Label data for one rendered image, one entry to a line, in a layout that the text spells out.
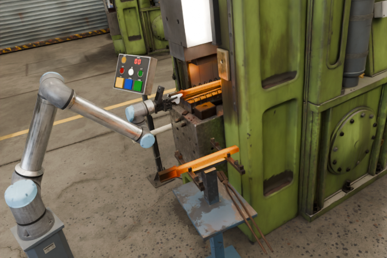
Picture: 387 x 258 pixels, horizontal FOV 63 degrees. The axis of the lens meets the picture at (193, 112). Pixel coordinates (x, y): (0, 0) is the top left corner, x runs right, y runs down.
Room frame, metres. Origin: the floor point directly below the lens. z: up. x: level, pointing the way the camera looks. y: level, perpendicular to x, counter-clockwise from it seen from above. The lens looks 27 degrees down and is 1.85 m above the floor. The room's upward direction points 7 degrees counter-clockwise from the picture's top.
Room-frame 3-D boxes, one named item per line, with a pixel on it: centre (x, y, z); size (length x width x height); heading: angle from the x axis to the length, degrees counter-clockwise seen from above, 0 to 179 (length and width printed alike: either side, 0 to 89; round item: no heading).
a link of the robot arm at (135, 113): (1.74, 0.34, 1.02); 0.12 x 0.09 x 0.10; 117
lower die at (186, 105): (2.01, -0.13, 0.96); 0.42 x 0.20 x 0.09; 117
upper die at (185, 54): (2.01, -0.13, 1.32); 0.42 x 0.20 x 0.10; 117
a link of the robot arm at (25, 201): (1.33, 0.94, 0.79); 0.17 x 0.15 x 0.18; 21
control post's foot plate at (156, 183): (2.38, 0.38, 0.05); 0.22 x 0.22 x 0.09; 27
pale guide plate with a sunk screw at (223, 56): (1.70, -0.20, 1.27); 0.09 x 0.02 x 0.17; 27
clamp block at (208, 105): (1.79, -0.08, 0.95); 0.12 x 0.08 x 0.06; 117
